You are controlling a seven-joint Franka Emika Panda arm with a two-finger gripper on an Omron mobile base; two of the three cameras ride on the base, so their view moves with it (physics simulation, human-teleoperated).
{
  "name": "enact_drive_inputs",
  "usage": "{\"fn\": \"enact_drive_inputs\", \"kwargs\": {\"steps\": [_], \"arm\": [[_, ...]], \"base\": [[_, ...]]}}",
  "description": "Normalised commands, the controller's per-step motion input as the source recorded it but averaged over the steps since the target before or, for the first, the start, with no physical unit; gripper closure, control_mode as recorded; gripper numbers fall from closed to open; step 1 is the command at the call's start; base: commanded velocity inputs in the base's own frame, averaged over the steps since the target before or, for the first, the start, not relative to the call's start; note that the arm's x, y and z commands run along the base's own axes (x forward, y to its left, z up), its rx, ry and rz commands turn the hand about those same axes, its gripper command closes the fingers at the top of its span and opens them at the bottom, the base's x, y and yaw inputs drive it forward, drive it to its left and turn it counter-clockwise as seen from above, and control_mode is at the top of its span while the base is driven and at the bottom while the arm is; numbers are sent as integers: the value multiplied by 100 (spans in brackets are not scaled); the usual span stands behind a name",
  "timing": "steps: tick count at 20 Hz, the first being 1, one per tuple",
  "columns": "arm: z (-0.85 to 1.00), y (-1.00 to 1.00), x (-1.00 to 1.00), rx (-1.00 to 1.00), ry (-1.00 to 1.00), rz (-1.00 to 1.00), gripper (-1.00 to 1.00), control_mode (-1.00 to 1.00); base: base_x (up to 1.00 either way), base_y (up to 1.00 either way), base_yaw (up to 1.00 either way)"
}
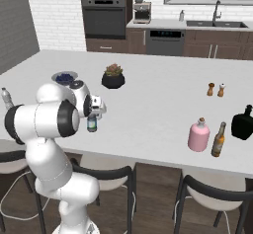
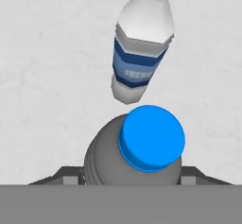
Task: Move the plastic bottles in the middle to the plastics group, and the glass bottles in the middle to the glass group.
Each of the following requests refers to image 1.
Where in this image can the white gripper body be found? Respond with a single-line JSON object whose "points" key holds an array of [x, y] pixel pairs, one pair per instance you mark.
{"points": [[100, 109]]}

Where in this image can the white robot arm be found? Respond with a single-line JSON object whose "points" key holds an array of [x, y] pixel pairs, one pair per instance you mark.
{"points": [[46, 119]]}

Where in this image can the small clear bottle blue label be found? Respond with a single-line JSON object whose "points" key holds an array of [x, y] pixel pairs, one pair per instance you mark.
{"points": [[92, 124]]}

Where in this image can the succulent plant in black pot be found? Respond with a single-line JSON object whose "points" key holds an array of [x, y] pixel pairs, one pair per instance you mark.
{"points": [[113, 79]]}

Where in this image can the bowl of blueberries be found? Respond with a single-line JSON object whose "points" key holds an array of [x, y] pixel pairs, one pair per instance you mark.
{"points": [[65, 77]]}

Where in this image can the brown tall oven cupboard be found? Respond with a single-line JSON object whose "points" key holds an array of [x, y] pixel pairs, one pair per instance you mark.
{"points": [[107, 45]]}

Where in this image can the black and white chair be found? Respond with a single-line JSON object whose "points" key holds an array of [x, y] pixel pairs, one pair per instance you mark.
{"points": [[214, 192], [11, 164], [108, 173]]}

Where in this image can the black built-in oven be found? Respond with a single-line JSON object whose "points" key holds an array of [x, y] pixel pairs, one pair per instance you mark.
{"points": [[104, 19]]}

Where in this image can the dark grey dishwasher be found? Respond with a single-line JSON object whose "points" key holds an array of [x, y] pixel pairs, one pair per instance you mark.
{"points": [[165, 43]]}

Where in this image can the clear plastic water bottle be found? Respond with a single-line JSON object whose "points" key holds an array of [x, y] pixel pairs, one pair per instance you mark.
{"points": [[6, 99]]}

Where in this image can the pink bottle with cork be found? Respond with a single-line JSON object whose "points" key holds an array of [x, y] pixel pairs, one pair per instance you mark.
{"points": [[198, 137]]}

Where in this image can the silver coffee machine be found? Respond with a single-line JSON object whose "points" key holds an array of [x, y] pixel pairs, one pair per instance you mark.
{"points": [[142, 11]]}

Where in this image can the brown pepper shaker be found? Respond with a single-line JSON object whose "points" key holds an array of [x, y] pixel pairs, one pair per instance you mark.
{"points": [[210, 90]]}

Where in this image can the brown shaker with white top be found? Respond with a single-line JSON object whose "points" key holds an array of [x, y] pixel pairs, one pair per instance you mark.
{"points": [[221, 91]]}

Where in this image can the brown glass beer bottle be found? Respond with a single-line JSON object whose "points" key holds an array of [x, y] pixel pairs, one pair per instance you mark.
{"points": [[218, 142]]}

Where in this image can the white soap dispenser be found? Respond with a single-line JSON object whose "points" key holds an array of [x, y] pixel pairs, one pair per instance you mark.
{"points": [[181, 16]]}

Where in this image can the brown base cupboards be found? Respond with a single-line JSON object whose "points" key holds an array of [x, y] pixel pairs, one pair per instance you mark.
{"points": [[217, 45]]}

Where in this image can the black square glass bottle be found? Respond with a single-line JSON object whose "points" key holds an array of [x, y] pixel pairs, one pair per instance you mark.
{"points": [[242, 124]]}

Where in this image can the dark kitchen sink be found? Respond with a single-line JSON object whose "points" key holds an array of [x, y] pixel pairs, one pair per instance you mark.
{"points": [[215, 24]]}

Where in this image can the dark metal tap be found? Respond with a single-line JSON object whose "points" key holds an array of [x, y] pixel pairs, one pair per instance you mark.
{"points": [[216, 12]]}

